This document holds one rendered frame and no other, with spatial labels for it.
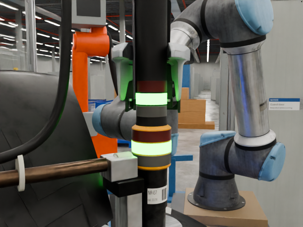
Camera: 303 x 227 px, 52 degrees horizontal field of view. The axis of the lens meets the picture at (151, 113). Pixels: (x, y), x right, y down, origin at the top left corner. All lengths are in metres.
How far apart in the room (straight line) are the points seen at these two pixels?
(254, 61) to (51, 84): 0.55
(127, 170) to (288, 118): 2.00
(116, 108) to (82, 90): 3.64
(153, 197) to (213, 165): 0.67
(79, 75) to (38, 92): 3.86
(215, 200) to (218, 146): 0.17
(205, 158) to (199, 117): 8.53
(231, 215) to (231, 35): 0.52
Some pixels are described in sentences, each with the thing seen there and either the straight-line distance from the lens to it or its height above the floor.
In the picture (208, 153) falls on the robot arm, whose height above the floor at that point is 1.21.
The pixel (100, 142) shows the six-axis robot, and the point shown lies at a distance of 4.13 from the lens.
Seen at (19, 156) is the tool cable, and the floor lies 1.37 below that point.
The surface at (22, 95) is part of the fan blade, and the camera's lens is 0.40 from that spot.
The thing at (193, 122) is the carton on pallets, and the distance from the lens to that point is 9.55.
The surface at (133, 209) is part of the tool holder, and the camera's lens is 0.33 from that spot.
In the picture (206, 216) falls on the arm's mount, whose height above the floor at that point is 1.04.
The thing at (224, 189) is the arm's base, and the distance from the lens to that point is 1.02.
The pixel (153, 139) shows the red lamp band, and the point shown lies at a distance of 0.32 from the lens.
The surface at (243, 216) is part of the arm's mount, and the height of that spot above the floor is 1.04.
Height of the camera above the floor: 1.43
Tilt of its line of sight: 6 degrees down
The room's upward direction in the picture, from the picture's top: straight up
